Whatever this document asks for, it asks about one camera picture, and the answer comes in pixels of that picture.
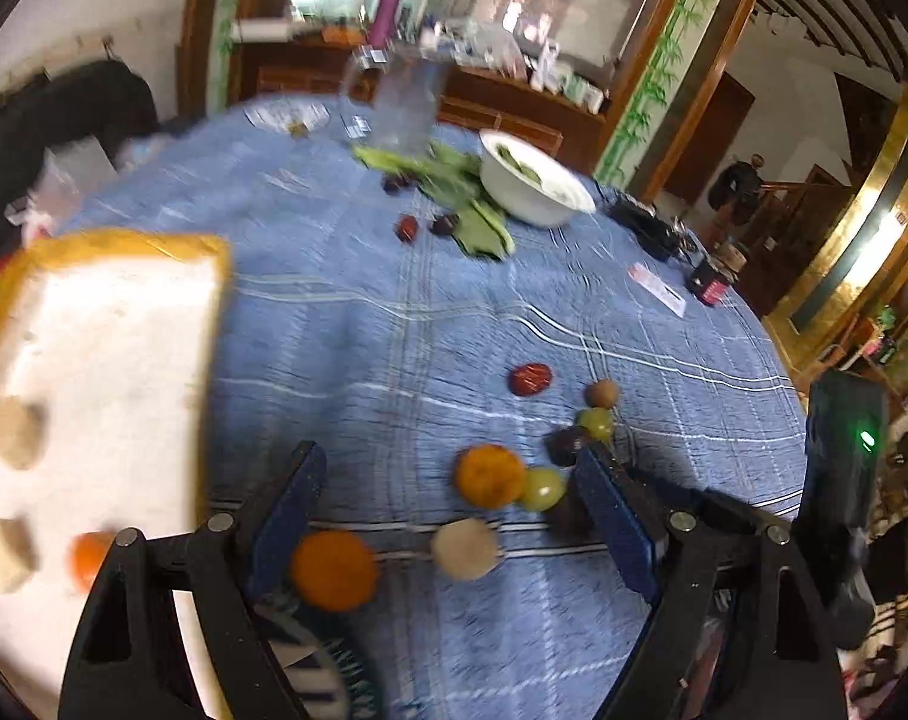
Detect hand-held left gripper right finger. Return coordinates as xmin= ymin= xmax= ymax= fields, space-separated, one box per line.
xmin=574 ymin=442 xmax=849 ymax=720

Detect white bowl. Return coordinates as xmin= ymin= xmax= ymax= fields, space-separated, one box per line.
xmin=478 ymin=129 xmax=597 ymax=228

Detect clear glass jar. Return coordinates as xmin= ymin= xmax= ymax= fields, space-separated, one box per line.
xmin=340 ymin=45 xmax=455 ymax=155

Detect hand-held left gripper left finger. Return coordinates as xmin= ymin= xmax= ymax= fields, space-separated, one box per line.
xmin=56 ymin=441 xmax=327 ymax=720

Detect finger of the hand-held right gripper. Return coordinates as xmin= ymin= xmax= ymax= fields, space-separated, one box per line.
xmin=694 ymin=487 xmax=800 ymax=541

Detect wooden sideboard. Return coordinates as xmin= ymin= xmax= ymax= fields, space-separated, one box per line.
xmin=233 ymin=15 xmax=612 ymax=158

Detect orange mandarin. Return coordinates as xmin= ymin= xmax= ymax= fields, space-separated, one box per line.
xmin=68 ymin=531 xmax=121 ymax=592
xmin=455 ymin=444 xmax=528 ymax=509
xmin=289 ymin=530 xmax=380 ymax=612

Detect green vegetable leaves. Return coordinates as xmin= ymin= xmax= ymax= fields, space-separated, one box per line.
xmin=353 ymin=139 xmax=516 ymax=262

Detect yellow tray with white inside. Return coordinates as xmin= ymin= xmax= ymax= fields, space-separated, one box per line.
xmin=0 ymin=229 xmax=234 ymax=720

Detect white roll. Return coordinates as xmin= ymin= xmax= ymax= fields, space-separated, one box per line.
xmin=229 ymin=20 xmax=301 ymax=42

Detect dark purple plum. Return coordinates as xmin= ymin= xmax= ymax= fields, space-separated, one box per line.
xmin=548 ymin=426 xmax=591 ymax=466

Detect white card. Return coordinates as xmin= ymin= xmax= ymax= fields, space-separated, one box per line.
xmin=626 ymin=262 xmax=687 ymax=317

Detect blue checked tablecloth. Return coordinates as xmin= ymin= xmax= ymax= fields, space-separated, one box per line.
xmin=53 ymin=94 xmax=811 ymax=720

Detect black device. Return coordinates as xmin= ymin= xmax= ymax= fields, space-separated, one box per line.
xmin=608 ymin=199 xmax=695 ymax=262

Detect black sofa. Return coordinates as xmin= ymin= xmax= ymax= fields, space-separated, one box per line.
xmin=0 ymin=60 xmax=159 ymax=278

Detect beige round fruit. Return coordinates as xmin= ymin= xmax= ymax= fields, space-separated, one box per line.
xmin=0 ymin=517 xmax=41 ymax=592
xmin=431 ymin=517 xmax=501 ymax=581
xmin=0 ymin=397 xmax=49 ymax=470

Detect large red jujube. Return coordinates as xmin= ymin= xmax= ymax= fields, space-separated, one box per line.
xmin=508 ymin=364 xmax=554 ymax=396

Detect clear plastic bag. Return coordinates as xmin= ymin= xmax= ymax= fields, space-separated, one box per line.
xmin=4 ymin=136 xmax=121 ymax=230

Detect green round fruit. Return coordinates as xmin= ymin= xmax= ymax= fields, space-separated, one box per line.
xmin=578 ymin=406 xmax=616 ymax=443
xmin=518 ymin=467 xmax=567 ymax=512

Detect red and black box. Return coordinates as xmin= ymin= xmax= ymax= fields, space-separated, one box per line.
xmin=686 ymin=255 xmax=740 ymax=307

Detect white plate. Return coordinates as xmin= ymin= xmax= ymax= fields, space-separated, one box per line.
xmin=244 ymin=100 xmax=331 ymax=137

